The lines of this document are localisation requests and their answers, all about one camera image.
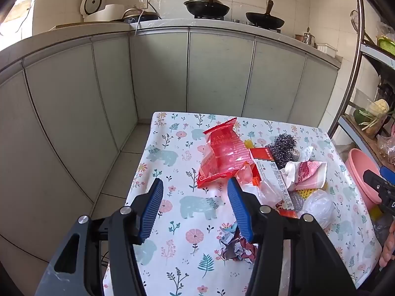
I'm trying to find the green onions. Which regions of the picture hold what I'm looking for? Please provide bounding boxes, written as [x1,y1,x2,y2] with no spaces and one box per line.
[359,110,395,130]

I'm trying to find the gas stove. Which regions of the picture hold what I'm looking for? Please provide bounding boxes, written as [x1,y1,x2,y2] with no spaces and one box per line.
[193,15,283,33]

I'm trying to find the floral bear print tablecloth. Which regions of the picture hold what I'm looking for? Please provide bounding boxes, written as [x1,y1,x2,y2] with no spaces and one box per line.
[103,111,383,296]

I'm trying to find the green plastic basket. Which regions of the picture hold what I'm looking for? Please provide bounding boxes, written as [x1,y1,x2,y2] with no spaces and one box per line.
[377,35,395,56]

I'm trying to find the orange clear plastic wrapper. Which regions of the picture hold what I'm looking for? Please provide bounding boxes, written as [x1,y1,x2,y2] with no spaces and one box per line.
[237,162,263,188]

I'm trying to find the black wok with lid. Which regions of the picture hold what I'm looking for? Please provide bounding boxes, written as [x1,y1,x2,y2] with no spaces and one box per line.
[184,0,230,17]

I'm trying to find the cauliflower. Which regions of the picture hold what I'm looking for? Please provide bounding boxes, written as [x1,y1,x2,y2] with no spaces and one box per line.
[369,99,390,115]

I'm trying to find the white pink floral paper packet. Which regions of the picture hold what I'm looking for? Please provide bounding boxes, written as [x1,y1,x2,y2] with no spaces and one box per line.
[283,160,328,192]

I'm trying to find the printed paper ball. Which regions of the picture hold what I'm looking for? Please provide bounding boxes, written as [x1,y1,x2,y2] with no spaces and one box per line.
[218,222,259,265]

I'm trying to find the yellow package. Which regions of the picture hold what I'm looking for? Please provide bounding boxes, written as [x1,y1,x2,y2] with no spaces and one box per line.
[370,206,384,223]

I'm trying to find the dark green vegetable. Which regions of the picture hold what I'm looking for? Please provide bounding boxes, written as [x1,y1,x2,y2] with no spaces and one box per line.
[353,108,368,124]

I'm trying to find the clear plastic vegetable container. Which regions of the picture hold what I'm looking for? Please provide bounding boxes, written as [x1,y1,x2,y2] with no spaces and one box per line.
[353,105,390,139]

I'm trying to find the person's right hand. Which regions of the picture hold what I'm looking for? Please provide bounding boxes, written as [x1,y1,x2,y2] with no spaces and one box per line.
[379,222,395,267]

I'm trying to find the red snack wrapper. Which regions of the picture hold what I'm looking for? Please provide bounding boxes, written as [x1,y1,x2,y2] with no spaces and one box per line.
[197,118,257,189]

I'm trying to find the red white carton box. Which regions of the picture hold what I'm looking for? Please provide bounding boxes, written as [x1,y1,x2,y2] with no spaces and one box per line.
[248,146,298,219]

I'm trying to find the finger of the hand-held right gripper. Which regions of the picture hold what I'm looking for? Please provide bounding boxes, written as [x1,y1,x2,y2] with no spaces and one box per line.
[363,169,395,214]
[379,166,395,186]

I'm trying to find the steel wool scourer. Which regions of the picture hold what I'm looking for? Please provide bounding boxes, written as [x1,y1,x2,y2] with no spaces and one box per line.
[266,133,299,163]

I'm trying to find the window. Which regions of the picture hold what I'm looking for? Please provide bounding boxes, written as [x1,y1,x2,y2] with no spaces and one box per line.
[0,0,42,42]

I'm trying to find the metal shelf rack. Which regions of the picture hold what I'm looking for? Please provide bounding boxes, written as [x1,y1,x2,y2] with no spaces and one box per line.
[327,0,395,173]

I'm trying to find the grey kitchen counter cabinets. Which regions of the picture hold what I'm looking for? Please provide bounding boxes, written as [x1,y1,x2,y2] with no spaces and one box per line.
[0,18,343,272]

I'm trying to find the white plastic bag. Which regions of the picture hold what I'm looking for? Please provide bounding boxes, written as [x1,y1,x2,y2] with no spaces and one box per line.
[301,189,336,228]

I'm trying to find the black open wok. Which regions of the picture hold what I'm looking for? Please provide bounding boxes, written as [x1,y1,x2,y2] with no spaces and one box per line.
[245,0,285,29]

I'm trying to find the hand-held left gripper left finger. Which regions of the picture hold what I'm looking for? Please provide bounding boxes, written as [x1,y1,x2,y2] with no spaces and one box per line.
[35,178,164,296]

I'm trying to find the metal kettle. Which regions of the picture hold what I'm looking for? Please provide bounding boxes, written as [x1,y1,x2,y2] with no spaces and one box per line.
[302,28,316,46]

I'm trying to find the small clear plastic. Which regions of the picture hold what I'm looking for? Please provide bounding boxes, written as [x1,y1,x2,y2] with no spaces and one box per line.
[299,146,314,163]

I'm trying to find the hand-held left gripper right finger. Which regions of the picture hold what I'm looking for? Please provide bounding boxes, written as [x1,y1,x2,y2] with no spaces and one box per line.
[227,177,361,296]

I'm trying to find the yellow foam net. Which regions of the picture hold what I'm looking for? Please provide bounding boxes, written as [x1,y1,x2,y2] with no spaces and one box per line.
[295,189,313,202]

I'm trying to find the white rectangular container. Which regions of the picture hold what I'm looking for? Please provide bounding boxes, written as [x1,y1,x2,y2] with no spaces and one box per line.
[316,42,337,58]

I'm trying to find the electric cooker with glass lid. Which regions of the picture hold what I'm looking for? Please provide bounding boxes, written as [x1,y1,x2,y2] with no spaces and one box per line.
[122,7,161,23]

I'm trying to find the black blender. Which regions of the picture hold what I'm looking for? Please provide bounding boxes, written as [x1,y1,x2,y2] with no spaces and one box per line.
[372,57,395,100]

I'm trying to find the grey metallic wrapper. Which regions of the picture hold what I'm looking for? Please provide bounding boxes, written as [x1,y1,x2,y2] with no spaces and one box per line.
[288,192,306,214]

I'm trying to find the pink plastic bucket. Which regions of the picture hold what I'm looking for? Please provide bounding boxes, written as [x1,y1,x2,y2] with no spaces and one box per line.
[345,148,386,205]

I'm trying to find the cardboard shelf liner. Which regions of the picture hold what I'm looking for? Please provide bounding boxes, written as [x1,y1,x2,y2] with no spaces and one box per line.
[342,114,395,167]

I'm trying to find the white rice cooker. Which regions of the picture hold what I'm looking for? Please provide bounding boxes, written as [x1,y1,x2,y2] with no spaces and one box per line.
[81,0,125,23]

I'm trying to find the white cable on counter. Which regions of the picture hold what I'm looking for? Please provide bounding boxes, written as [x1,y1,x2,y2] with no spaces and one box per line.
[135,9,146,35]

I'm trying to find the metal strainer ladle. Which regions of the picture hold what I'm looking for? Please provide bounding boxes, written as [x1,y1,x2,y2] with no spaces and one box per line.
[350,9,367,33]

